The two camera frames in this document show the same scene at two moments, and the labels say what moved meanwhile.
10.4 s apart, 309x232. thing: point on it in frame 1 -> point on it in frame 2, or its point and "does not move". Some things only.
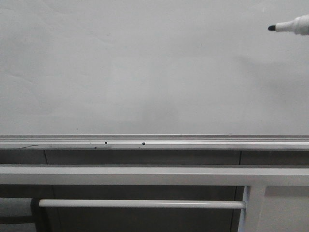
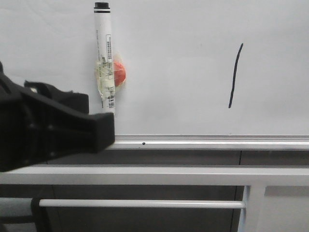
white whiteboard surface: [152, 67] does not move
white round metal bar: [137, 203] does not move
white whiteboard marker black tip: [300, 25] -> [105, 65]
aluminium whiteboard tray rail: [154, 141] does not move
